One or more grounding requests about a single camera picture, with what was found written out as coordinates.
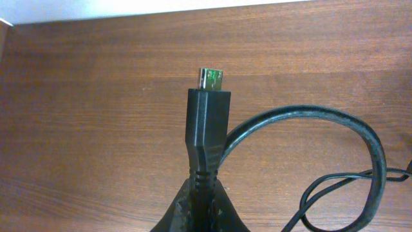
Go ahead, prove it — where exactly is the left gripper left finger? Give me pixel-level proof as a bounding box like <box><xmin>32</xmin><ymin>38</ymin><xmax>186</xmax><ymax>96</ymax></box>
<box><xmin>151</xmin><ymin>179</ymin><xmax>191</xmax><ymax>232</ymax></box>

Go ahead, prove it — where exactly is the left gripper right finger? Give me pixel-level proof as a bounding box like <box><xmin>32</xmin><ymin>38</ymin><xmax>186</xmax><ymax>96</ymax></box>
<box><xmin>214</xmin><ymin>180</ymin><xmax>250</xmax><ymax>232</ymax></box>

